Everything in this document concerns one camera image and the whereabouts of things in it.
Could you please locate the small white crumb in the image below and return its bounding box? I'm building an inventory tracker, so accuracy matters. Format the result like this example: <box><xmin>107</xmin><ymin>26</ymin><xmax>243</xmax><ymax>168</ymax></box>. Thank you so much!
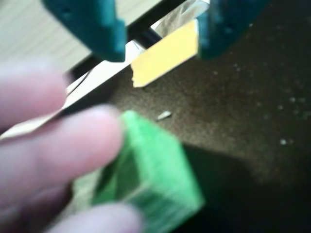
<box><xmin>156</xmin><ymin>111</ymin><xmax>173</xmax><ymax>121</ymax></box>

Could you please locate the person's bare hand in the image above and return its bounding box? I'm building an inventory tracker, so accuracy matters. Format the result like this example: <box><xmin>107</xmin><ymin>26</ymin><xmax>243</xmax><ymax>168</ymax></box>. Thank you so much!
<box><xmin>0</xmin><ymin>59</ymin><xmax>146</xmax><ymax>233</ymax></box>

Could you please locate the beige masking tape piece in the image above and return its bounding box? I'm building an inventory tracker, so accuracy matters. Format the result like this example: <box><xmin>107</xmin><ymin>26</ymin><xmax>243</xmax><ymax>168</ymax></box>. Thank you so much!
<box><xmin>130</xmin><ymin>18</ymin><xmax>199</xmax><ymax>88</ymax></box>

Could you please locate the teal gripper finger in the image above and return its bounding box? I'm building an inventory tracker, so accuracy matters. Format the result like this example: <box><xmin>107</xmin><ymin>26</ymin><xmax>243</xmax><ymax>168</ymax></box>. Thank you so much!
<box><xmin>41</xmin><ymin>0</ymin><xmax>127</xmax><ymax>63</ymax></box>
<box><xmin>196</xmin><ymin>0</ymin><xmax>269</xmax><ymax>60</ymax></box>

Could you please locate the dark green wooden cube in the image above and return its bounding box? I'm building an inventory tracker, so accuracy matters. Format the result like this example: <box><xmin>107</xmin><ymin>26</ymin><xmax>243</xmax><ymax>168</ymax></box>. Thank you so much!
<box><xmin>72</xmin><ymin>110</ymin><xmax>206</xmax><ymax>233</ymax></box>

